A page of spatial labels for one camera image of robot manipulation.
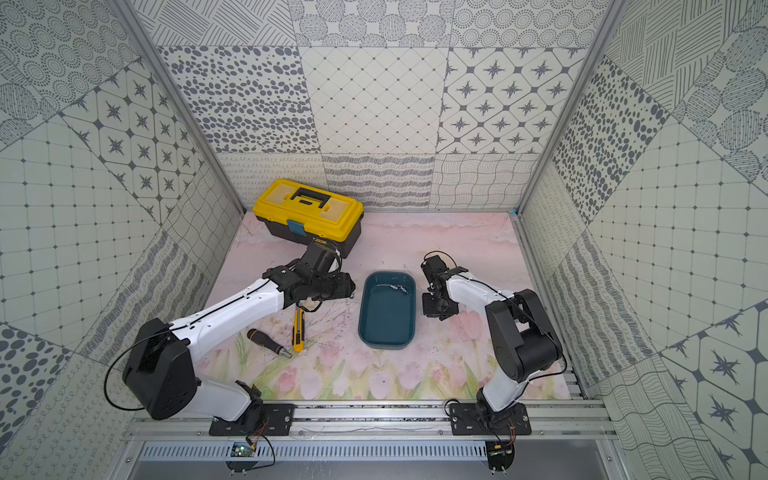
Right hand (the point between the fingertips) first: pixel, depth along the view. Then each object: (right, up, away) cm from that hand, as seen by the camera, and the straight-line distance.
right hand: (438, 314), depth 92 cm
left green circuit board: (-51, -28, -20) cm, 62 cm away
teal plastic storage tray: (-16, +1, +1) cm, 16 cm away
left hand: (-27, +12, -8) cm, 30 cm away
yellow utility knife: (-43, -4, -4) cm, 43 cm away
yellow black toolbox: (-44, +32, +6) cm, 55 cm away
